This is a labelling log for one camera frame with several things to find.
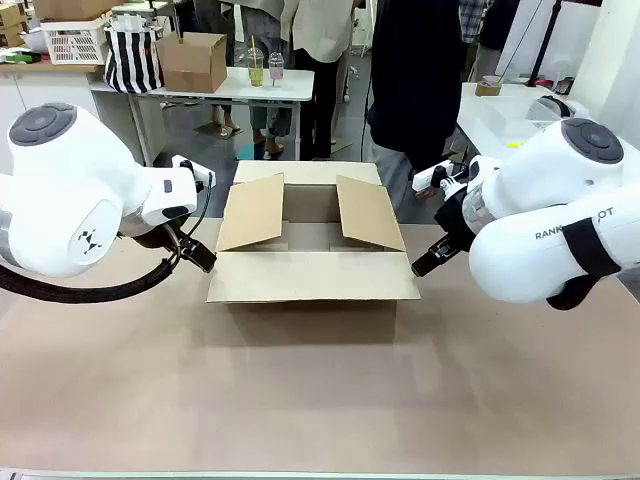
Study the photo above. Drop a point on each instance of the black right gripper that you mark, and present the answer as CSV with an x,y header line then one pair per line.
x,y
456,217

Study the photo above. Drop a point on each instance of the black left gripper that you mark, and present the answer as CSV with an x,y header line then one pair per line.
x,y
147,235

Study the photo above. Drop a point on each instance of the large brown cardboard box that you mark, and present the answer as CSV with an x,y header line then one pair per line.
x,y
310,280

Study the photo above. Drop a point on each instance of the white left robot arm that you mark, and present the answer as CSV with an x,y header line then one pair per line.
x,y
60,200

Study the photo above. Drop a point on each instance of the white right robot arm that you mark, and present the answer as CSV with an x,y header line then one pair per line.
x,y
550,175

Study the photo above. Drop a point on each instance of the small brown cardboard box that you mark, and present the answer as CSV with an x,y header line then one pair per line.
x,y
192,62

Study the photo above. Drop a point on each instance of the plain cardboard box on cabinet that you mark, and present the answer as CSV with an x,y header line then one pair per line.
x,y
65,7

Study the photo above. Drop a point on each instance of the printed cardboard box on cabinet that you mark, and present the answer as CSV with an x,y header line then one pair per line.
x,y
10,25

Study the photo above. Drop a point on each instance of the person's left hand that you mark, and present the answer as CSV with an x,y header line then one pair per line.
x,y
425,194

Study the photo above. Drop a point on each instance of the wide white table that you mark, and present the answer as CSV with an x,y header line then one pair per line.
x,y
470,125

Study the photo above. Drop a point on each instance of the person in grey trousers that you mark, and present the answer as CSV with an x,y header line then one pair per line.
x,y
265,120

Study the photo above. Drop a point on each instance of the clear plastic container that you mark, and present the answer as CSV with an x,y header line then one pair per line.
x,y
505,120

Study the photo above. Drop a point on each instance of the white table with metal legs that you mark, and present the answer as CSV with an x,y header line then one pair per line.
x,y
240,92

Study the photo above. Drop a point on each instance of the person in navy sweatshirt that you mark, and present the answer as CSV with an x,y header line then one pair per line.
x,y
415,75

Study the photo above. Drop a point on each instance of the plastic cup yellow straw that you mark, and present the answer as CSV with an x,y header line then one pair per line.
x,y
256,70

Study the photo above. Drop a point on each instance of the plastic cup pink drink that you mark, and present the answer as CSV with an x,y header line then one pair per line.
x,y
276,70

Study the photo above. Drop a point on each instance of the black white striped bag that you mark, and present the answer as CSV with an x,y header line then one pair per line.
x,y
132,62

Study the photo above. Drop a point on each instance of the white cabinet wooden top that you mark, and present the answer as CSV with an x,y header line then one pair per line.
x,y
30,90

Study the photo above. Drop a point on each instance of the person in plaid shirt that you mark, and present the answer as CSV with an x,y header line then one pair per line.
x,y
472,20

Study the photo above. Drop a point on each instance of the white board panel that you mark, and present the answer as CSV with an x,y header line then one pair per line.
x,y
515,30

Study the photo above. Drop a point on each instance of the white plastic basket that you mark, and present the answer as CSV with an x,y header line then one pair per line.
x,y
75,45

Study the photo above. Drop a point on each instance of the black stand pole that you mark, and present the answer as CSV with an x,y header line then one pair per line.
x,y
545,37

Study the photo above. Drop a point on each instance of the person in beige top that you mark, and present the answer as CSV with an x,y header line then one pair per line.
x,y
320,30

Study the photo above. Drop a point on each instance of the white bowl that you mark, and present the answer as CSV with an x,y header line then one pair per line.
x,y
32,40

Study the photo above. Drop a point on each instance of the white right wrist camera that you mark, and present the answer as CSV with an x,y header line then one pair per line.
x,y
432,175

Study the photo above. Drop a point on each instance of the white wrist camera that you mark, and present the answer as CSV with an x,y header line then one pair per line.
x,y
192,170
432,175

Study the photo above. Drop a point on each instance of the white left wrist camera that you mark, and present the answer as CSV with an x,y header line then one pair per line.
x,y
192,170

